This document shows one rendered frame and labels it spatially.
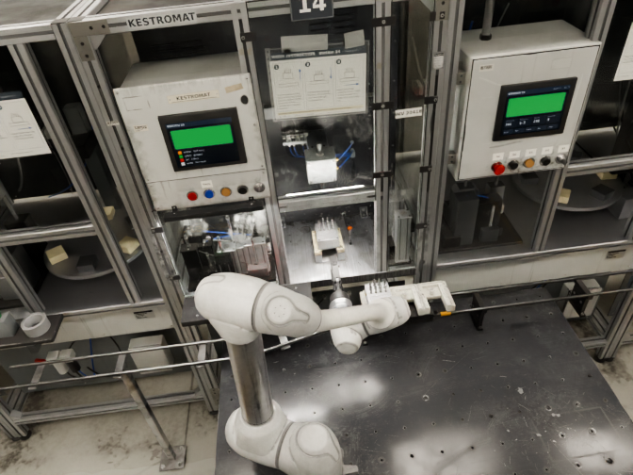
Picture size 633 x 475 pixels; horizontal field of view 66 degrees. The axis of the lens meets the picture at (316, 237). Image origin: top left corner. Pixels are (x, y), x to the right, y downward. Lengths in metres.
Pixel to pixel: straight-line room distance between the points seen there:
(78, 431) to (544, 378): 2.35
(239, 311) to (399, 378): 0.98
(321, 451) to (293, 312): 0.58
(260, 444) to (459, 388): 0.82
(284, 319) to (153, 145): 0.82
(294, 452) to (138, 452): 1.40
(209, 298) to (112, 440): 1.81
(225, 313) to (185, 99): 0.71
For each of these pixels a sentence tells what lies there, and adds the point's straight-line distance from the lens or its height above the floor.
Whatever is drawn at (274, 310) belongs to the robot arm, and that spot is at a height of 1.52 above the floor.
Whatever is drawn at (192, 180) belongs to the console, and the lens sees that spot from 1.76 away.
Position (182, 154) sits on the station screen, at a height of 1.60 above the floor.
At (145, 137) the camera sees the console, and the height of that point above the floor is 1.66.
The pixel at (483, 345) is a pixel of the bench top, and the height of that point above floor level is 0.68.
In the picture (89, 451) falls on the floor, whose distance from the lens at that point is 3.01.
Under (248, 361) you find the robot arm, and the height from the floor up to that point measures 1.27.
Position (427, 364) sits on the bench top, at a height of 0.68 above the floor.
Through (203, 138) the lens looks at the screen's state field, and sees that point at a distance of 1.64.
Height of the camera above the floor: 2.37
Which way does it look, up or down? 40 degrees down
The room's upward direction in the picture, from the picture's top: 6 degrees counter-clockwise
